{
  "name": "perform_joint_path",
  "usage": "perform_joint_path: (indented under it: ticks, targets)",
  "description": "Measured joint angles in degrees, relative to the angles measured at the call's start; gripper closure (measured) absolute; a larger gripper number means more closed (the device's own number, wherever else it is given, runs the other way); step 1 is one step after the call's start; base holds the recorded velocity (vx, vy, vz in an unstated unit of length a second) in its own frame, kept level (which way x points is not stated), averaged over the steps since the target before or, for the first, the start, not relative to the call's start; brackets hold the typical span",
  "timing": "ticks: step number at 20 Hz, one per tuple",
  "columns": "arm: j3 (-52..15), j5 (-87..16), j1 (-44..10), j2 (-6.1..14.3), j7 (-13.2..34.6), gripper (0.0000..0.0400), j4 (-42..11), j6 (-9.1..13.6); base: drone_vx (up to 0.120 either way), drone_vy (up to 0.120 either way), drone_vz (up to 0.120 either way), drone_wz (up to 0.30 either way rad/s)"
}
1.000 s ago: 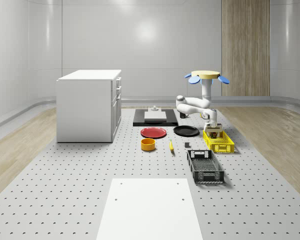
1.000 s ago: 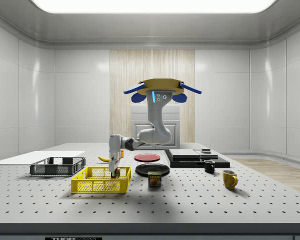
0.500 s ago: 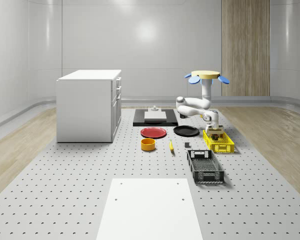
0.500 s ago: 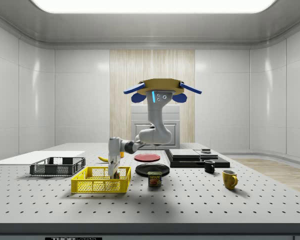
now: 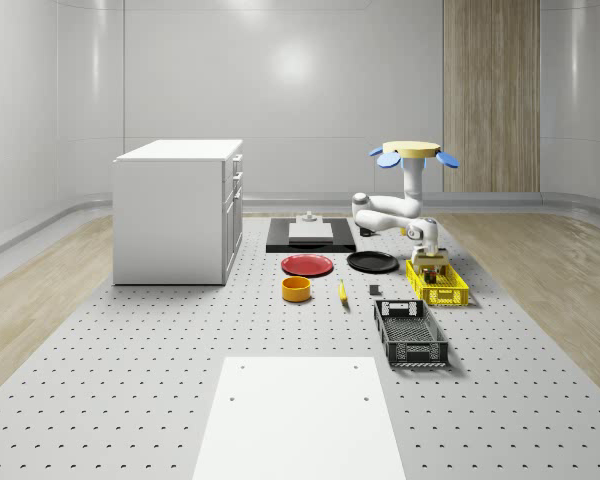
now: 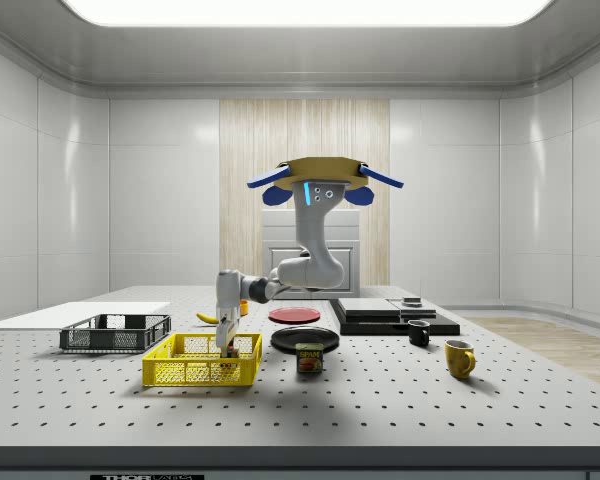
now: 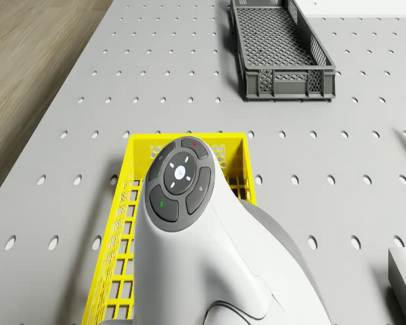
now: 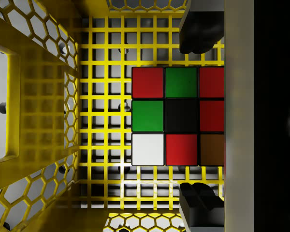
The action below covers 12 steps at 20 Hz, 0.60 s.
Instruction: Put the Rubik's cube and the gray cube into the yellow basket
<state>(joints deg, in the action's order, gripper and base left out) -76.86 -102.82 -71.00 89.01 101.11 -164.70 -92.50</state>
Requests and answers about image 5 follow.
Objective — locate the puzzle cube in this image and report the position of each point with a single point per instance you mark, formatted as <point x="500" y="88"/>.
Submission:
<point x="430" y="278"/>

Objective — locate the black plate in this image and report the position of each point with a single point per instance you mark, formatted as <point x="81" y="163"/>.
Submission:
<point x="372" y="262"/>

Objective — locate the red plate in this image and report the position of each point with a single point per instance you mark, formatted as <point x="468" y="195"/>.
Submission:
<point x="307" y="265"/>

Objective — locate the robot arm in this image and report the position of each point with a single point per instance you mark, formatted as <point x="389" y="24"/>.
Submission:
<point x="385" y="212"/>

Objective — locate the dark grey basket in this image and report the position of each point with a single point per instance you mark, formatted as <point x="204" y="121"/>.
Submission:
<point x="412" y="332"/>

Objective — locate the grey cube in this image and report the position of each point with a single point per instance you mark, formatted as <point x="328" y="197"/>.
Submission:
<point x="375" y="290"/>

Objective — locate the banana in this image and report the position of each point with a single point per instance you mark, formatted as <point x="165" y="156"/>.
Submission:
<point x="343" y="292"/>

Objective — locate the white board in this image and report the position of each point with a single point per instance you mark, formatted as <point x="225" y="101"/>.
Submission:
<point x="300" y="420"/>

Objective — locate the drone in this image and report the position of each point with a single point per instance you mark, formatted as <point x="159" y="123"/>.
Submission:
<point x="410" y="148"/>

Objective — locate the black stove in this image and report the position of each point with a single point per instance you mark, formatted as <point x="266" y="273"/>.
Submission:
<point x="280" y="237"/>

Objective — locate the yellow basket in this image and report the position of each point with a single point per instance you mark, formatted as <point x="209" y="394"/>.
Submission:
<point x="447" y="295"/>

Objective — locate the black mug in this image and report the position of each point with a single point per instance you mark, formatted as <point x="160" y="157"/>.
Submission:
<point x="366" y="232"/>

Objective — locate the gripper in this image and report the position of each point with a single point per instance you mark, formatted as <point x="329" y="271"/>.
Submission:
<point x="430" y="259"/>

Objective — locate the yellow bowl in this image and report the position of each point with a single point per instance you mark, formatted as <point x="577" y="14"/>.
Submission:
<point x="296" y="291"/>

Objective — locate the white cabinet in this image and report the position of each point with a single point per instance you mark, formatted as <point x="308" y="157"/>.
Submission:
<point x="170" y="220"/>

